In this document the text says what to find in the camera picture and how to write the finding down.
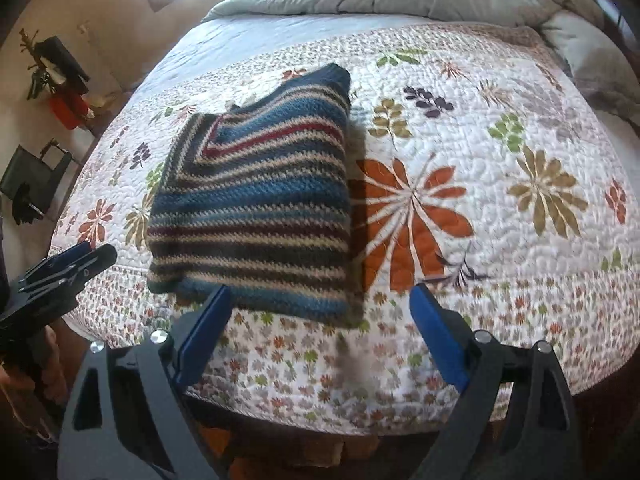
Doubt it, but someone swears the blue striped knit sweater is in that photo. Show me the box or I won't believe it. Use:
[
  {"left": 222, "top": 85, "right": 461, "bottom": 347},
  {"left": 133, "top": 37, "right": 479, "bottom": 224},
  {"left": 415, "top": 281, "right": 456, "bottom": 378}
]
[{"left": 146, "top": 64, "right": 352, "bottom": 321}]

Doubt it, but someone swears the coat rack with clothes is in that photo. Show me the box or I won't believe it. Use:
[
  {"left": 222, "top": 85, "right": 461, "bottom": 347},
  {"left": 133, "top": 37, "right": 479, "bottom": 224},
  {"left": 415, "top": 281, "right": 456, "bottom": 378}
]
[{"left": 20, "top": 29, "right": 94, "bottom": 134}]

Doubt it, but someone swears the person's left hand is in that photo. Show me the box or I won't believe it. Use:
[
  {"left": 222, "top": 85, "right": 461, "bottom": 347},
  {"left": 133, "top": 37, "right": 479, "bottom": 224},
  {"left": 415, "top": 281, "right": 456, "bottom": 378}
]
[{"left": 1, "top": 326, "right": 68, "bottom": 405}]

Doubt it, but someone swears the black chair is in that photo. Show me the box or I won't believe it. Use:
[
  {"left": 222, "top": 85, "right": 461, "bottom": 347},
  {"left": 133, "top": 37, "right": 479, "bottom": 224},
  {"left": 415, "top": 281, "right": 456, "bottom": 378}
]
[{"left": 1, "top": 139, "right": 74, "bottom": 226}]

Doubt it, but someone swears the grey pillow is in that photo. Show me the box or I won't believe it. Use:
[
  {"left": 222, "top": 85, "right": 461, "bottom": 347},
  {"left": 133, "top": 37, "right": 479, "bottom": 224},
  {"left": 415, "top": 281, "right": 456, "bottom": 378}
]
[{"left": 540, "top": 11, "right": 639, "bottom": 127}]

